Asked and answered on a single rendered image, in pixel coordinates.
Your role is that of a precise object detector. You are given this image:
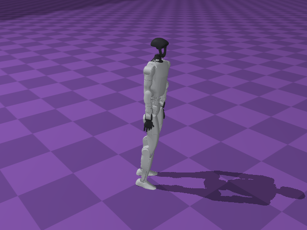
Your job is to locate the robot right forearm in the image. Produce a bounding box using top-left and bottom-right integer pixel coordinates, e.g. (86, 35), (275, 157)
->
(144, 91), (153, 120)

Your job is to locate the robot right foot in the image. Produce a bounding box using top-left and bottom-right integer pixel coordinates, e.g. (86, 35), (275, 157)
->
(136, 178), (156, 190)

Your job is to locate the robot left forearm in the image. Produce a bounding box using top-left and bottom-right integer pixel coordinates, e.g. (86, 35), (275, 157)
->
(160, 89), (167, 106)

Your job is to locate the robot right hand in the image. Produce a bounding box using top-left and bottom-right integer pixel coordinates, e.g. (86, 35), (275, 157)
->
(144, 114), (154, 132)

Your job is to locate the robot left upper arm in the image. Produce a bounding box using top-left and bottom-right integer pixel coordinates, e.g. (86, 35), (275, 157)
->
(166, 60), (170, 89)

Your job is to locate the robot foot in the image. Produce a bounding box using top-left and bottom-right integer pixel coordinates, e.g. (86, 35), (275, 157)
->
(136, 168), (158, 176)
(136, 178), (156, 190)

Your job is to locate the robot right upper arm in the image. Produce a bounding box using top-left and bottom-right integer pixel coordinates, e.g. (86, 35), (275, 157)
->
(143, 64), (155, 97)

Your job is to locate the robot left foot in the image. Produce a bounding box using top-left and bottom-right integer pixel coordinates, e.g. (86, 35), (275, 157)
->
(136, 168), (158, 176)

